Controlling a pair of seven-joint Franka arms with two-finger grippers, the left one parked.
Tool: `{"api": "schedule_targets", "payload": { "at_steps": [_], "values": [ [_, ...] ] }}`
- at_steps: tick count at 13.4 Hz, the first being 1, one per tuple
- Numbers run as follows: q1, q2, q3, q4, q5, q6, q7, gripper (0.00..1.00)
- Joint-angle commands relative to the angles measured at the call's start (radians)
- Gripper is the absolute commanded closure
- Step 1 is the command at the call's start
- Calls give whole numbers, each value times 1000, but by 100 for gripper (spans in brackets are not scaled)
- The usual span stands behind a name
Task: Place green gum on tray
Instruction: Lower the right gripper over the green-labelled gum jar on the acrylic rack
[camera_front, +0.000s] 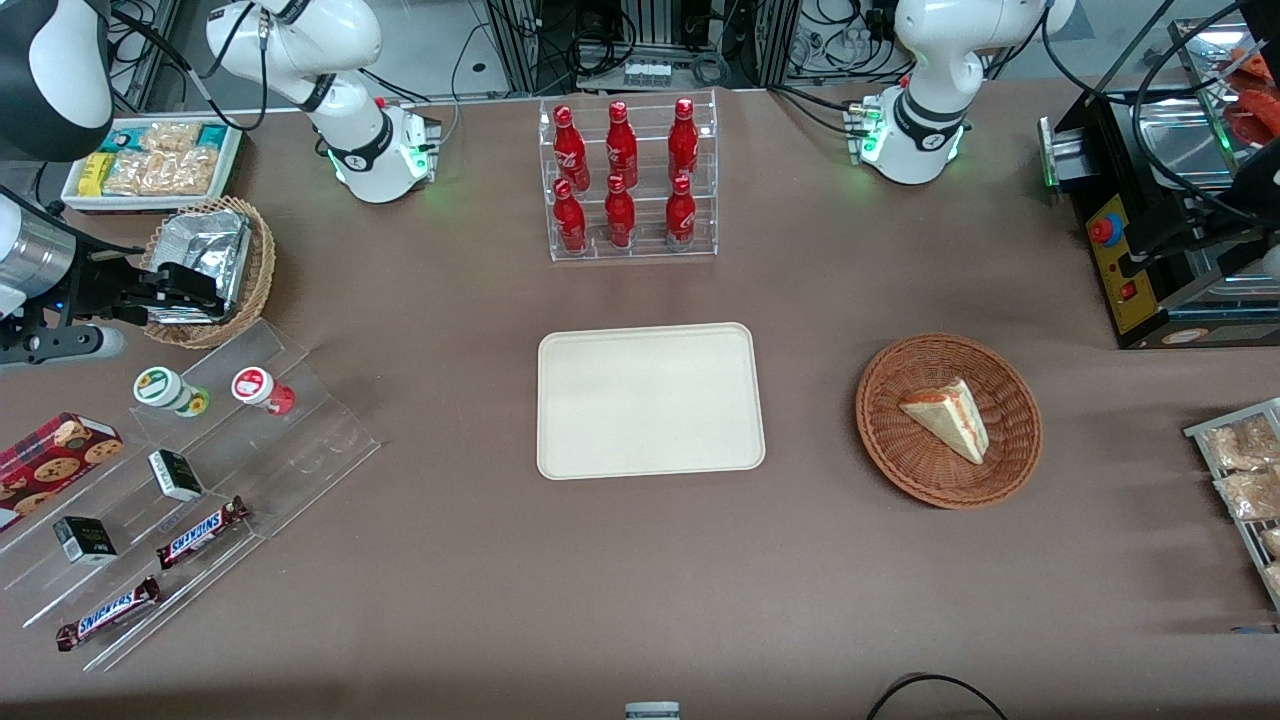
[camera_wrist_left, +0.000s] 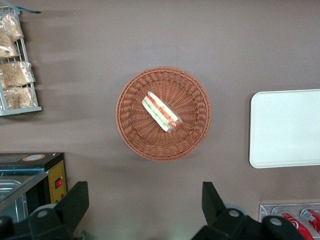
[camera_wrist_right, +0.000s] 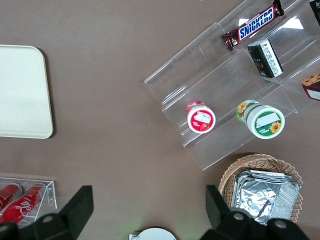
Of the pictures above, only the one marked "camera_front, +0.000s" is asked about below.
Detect light oval wicker basket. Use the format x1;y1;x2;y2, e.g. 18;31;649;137
138;196;277;350

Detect red cookie box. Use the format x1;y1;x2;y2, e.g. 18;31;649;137
0;412;125;534

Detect beige plastic tray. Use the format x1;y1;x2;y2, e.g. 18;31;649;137
537;322;767;481

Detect clear snack bag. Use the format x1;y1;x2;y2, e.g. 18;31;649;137
1202;414;1280;473
1214;468;1280;522

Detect clear acrylic bottle rack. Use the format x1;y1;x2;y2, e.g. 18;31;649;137
538;89;720;263

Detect brown round wicker basket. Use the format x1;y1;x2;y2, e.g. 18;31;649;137
855;333;1044;510

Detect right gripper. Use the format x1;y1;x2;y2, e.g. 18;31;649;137
60;250;226;328

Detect snickers bar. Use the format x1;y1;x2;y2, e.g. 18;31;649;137
55;576;162;653
156;496;251;571

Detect clear rice cracker bag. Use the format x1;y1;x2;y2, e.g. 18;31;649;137
104;122;218;197

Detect tray of packaged crackers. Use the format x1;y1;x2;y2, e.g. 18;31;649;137
1184;397;1280;613

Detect clear stepped acrylic display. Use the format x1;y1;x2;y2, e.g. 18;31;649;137
0;318;382;674

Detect black machine with red button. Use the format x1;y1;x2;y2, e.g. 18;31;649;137
1038;0;1280;351

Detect small black box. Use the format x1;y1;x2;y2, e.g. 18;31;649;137
53;516;119;566
148;449;205;503

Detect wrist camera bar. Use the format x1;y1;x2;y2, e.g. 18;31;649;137
0;320;128;367

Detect white snack bin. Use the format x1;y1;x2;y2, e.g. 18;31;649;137
61;116;245;215

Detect red lid yogurt cup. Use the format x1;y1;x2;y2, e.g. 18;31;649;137
231;367;297;417

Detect silver foil packets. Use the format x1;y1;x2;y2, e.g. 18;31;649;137
150;209;254;326

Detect wrapped triangle sandwich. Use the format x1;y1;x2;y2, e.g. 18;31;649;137
898;377;991;466

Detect black floor cable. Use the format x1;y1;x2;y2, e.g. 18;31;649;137
865;673;1011;720

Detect green lid yogurt cup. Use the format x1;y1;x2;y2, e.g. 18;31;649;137
133;367;211;418

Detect red cola bottle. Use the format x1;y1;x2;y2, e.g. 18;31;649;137
553;178;588;254
604;174;637;250
668;97;700;187
665;175;697;248
553;105;591;193
605;101;639;191

